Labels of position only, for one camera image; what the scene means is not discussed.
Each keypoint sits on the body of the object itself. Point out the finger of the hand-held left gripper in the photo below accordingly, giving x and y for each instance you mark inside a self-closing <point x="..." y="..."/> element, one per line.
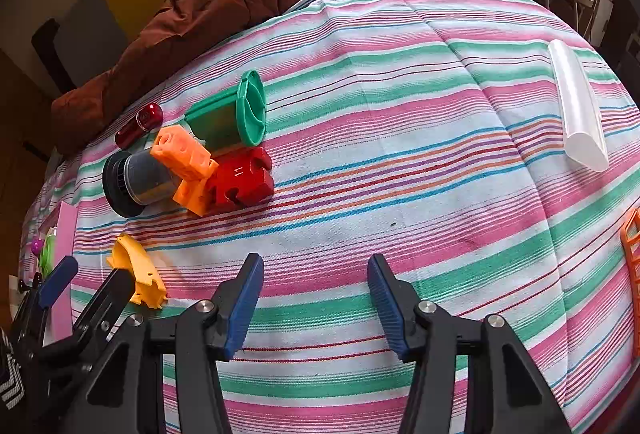
<point x="107" y="299"/>
<point x="57" y="281"/>

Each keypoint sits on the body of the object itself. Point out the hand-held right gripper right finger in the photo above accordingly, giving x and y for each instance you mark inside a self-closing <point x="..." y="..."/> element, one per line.
<point x="387" y="309"/>

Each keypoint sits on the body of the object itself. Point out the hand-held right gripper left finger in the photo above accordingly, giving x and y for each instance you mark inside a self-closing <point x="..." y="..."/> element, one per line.
<point x="242" y="309"/>

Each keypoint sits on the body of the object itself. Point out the white green toy stamp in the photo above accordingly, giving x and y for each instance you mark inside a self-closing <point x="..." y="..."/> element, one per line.
<point x="49" y="254"/>

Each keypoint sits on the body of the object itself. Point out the magenta dimpled ball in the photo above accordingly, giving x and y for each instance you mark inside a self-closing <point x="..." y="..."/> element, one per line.
<point x="37" y="247"/>

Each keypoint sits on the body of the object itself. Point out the yellow-orange plastic toy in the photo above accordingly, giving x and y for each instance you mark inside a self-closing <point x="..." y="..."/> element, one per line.
<point x="140" y="271"/>

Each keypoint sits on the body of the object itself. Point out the pink shallow tray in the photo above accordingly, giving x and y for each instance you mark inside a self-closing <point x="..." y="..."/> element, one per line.
<point x="67" y="234"/>

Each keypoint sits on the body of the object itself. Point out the red metallic cylinder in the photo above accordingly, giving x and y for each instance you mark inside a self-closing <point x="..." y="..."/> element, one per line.
<point x="140" y="123"/>

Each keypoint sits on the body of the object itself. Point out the green plastic toy holder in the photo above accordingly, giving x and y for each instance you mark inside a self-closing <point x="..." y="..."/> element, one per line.
<point x="220" y="118"/>

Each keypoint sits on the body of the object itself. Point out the black grey cylinder toy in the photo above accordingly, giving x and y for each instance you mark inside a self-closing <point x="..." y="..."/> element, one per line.
<point x="145" y="179"/>

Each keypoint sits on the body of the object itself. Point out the red puzzle block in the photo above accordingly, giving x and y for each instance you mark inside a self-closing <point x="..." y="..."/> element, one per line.
<point x="240" y="179"/>

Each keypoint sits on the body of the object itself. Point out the wooden wardrobe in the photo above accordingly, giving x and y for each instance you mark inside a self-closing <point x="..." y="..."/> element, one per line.
<point x="20" y="138"/>

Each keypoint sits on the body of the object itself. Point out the orange building block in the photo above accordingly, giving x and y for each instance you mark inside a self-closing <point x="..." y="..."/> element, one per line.
<point x="185" y="158"/>

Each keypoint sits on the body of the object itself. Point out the black rolled mat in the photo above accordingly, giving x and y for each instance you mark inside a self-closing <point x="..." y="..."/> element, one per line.
<point x="47" y="43"/>

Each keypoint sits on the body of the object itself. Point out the orange plastic basket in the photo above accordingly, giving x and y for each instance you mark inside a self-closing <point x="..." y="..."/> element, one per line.
<point x="632" y="254"/>

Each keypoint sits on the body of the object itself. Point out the translucent plastic tube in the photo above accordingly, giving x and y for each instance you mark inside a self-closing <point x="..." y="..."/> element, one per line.
<point x="575" y="108"/>

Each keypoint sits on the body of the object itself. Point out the brown quilt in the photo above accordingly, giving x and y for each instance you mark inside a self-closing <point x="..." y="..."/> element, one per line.
<point x="190" y="13"/>

